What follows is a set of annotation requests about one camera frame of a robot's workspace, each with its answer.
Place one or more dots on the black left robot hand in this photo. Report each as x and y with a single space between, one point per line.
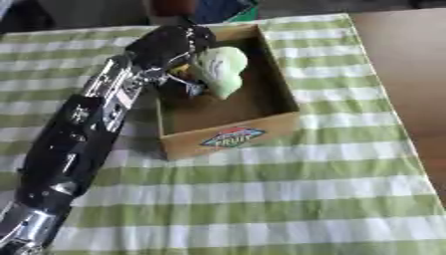
165 46

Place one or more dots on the pale green soft toy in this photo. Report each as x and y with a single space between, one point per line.
223 71

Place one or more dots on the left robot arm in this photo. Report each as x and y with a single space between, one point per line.
70 146

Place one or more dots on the tan cardboard box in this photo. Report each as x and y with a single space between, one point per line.
232 114

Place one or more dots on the person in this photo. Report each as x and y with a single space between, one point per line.
200 9

